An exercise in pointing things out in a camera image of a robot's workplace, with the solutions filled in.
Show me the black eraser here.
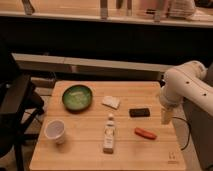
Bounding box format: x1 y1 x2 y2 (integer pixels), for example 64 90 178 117
129 108 150 117

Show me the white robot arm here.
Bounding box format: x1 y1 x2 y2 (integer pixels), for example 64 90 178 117
159 60 213 124

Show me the orange carrot toy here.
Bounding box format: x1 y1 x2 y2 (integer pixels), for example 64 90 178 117
134 127 157 140

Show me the white sponge block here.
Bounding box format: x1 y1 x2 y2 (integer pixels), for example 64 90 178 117
102 96 120 109

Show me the white bottle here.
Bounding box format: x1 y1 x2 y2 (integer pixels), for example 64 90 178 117
103 113 115 154

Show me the green bowl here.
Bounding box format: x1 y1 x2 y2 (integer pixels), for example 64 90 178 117
62 85 93 111

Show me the white paper cup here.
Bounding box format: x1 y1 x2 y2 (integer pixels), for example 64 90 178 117
44 120 65 144

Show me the black chair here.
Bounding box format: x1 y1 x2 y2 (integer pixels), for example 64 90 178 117
0 50 44 171

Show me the black cable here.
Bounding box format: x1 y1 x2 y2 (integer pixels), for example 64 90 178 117
172 116 192 151

